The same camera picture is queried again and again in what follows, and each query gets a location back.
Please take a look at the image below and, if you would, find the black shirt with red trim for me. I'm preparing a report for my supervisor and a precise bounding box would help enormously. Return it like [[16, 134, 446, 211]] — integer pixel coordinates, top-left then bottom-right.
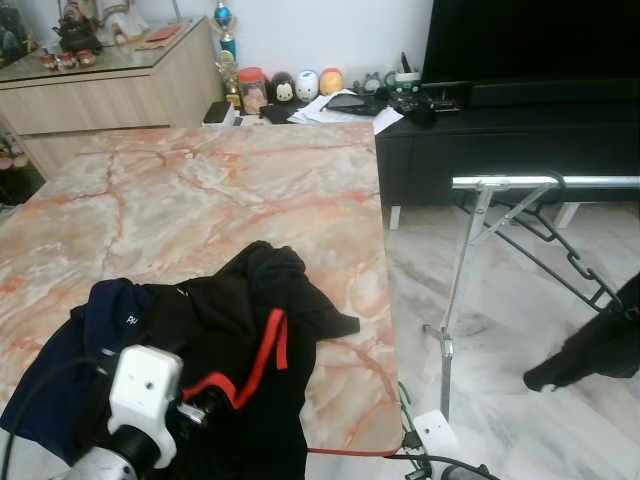
[[74, 240, 362, 480]]

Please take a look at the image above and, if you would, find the green wire hanger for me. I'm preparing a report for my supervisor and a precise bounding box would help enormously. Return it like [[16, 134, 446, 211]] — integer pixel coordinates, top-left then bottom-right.
[[396, 381, 417, 443]]

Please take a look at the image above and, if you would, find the navy blue garment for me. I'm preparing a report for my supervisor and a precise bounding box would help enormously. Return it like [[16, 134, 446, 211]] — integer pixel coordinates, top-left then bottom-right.
[[0, 278, 163, 467]]

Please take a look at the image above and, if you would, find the black shirt with green logo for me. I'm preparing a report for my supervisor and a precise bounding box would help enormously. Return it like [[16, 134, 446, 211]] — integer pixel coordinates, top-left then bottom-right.
[[522, 272, 640, 394]]

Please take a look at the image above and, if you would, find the marble pattern folding table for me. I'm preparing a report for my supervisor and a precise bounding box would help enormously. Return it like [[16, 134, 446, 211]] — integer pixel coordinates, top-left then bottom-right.
[[0, 120, 404, 457]]

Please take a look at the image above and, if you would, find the small black box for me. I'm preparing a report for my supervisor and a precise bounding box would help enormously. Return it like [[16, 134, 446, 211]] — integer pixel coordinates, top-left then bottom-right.
[[202, 99, 237, 127]]

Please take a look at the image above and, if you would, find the stack of white papers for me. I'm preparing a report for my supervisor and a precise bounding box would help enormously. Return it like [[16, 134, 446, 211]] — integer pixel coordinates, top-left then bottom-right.
[[289, 91, 407, 137]]

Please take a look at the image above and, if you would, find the red lid jar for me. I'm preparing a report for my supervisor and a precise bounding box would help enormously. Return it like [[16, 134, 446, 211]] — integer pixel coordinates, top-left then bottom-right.
[[236, 66, 272, 115]]

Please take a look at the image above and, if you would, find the light wooden sideboard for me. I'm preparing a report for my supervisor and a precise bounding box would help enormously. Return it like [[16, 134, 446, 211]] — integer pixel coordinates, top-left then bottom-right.
[[0, 14, 224, 183]]

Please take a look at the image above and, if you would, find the black plush toy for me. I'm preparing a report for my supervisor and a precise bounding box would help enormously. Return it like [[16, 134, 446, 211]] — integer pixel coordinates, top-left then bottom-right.
[[267, 71, 300, 107]]

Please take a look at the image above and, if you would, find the silver metal clothes rack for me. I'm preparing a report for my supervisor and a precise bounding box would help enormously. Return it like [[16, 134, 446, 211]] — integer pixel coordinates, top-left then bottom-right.
[[424, 174, 640, 423]]

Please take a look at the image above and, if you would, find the white plush ball toy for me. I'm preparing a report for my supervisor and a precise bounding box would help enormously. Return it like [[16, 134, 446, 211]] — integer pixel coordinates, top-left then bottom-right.
[[293, 69, 322, 104]]

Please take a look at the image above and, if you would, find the black wallet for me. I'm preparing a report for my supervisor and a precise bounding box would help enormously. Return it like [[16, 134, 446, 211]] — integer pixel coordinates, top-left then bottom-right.
[[321, 91, 378, 114]]

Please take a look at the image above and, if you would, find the orange plush ball toy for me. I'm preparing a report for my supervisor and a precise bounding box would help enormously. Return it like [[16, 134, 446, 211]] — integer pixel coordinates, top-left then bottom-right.
[[317, 66, 346, 98]]

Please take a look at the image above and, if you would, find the gold blue trophy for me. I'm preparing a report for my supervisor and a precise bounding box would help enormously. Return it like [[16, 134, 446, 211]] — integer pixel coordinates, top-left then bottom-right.
[[211, 0, 242, 107]]

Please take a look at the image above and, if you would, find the red packet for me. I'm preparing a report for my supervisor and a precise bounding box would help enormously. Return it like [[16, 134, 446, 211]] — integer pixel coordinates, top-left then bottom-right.
[[139, 21, 187, 50]]

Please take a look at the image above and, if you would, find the black television cabinet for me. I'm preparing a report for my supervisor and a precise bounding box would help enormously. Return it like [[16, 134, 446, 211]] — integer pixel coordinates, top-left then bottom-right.
[[203, 95, 640, 210]]

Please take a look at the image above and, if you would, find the green white mug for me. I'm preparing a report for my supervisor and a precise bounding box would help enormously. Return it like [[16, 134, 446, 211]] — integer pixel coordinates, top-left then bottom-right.
[[392, 67, 427, 102]]

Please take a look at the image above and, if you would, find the black soundbar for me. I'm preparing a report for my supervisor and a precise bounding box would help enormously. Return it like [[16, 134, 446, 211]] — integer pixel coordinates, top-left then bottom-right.
[[464, 78, 640, 110]]

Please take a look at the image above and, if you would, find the white figurine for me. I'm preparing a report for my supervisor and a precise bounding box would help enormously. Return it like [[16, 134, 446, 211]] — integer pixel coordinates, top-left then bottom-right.
[[99, 0, 150, 44]]

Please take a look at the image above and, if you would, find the small electronics board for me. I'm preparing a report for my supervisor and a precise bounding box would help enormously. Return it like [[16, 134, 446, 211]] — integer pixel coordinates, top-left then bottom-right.
[[420, 80, 472, 114]]

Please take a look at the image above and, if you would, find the dark figurine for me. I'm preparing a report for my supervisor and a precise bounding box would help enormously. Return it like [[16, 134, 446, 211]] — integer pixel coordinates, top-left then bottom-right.
[[54, 0, 104, 54]]

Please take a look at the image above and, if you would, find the black flat television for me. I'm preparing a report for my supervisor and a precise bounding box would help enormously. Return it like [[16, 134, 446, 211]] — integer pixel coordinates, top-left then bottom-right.
[[420, 0, 640, 87]]

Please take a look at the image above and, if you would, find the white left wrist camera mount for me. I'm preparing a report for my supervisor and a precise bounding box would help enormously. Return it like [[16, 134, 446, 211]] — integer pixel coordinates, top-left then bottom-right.
[[106, 344, 185, 443]]

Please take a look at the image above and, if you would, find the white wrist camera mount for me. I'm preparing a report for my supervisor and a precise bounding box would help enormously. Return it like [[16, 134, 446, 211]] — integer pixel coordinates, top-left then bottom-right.
[[106, 344, 185, 443], [412, 407, 464, 467]]

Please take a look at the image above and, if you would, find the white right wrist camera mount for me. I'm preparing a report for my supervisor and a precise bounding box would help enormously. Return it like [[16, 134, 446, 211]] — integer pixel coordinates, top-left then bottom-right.
[[412, 407, 464, 467]]

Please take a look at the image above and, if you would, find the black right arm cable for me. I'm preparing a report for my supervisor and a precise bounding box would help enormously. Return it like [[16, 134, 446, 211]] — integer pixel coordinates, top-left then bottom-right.
[[384, 448, 503, 480]]

